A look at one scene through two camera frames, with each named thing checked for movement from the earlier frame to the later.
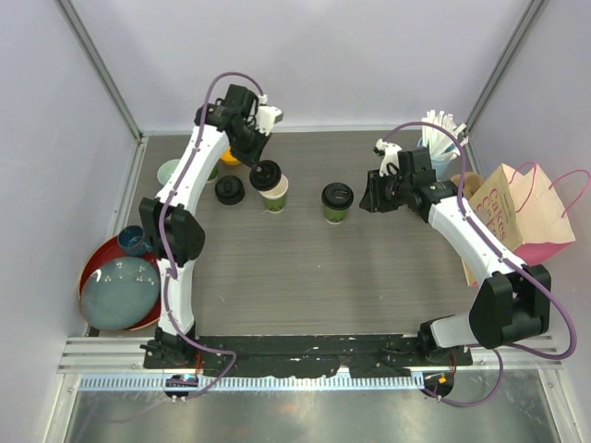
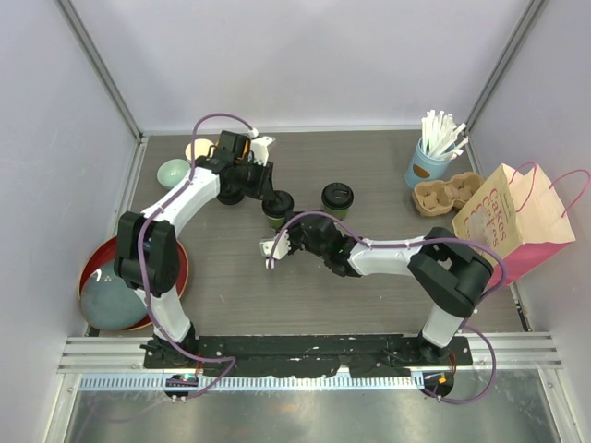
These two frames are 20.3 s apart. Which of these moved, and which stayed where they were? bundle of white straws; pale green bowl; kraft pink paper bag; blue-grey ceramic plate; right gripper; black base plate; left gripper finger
Moved: right gripper; left gripper finger
Stayed: bundle of white straws; blue-grey ceramic plate; pale green bowl; kraft pink paper bag; black base plate
